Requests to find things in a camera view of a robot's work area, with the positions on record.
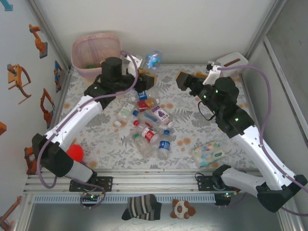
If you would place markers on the light blue label bottle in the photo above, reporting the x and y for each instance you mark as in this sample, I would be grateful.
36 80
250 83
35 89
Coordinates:
152 60

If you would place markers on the blue label white cap bottle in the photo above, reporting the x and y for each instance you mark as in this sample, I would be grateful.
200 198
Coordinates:
143 95

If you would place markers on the red and gold label bottle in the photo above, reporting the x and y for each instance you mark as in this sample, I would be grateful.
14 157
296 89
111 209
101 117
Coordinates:
144 104

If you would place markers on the purple grape label bottle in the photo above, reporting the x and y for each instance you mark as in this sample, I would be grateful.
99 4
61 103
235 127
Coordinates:
161 112

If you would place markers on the clear bottle blue strip label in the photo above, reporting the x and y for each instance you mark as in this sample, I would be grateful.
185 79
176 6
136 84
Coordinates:
149 116

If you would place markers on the green and white label bottle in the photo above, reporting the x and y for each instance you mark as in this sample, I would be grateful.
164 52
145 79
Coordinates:
126 110

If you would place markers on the red cap red label bottle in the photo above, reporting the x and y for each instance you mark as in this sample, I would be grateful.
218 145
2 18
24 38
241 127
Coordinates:
148 134

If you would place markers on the dark blue label bottle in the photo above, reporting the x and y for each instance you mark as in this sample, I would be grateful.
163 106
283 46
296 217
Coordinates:
164 145

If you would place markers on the clear bottle green cap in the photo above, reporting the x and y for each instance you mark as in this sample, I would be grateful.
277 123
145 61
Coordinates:
144 146

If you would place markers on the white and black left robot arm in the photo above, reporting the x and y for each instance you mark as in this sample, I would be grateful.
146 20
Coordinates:
72 120

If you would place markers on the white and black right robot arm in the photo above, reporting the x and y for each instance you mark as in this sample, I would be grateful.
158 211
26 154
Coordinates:
260 149

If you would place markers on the beige ribbed plastic bin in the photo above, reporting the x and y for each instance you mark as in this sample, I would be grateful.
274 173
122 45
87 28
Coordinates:
89 77

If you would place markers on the white slotted lid box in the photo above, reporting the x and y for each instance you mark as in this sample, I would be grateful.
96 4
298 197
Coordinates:
237 57

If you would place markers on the blue and orange sticker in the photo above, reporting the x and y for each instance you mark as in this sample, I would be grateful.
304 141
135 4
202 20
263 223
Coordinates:
57 75

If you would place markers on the colourful tissue pack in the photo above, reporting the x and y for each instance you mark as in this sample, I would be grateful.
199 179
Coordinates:
209 154

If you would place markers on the floral tablecloth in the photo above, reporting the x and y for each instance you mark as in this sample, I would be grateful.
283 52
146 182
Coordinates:
113 156

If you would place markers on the red plush toy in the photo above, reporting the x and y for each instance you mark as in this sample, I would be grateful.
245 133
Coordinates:
75 154

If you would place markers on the orange claw gripper sticker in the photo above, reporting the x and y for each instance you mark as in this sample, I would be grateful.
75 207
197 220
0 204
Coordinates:
15 79

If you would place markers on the small controller board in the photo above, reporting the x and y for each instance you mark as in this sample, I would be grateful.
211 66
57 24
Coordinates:
91 196
227 194

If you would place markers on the black and grey striped sock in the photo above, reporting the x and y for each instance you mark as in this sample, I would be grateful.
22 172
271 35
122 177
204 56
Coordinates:
142 207

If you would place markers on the brown and white plush toy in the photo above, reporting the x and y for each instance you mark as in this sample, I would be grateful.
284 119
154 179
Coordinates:
180 209

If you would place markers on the aluminium frame post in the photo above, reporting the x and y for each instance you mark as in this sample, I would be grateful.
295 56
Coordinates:
266 29
50 33

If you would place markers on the aluminium rail frame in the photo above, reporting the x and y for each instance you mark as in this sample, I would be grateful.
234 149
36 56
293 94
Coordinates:
156 185

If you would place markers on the orange wall sticker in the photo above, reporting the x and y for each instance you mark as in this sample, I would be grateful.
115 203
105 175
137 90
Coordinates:
9 211
2 127

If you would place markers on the blue wall sticker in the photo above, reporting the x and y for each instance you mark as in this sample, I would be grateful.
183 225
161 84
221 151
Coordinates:
7 4

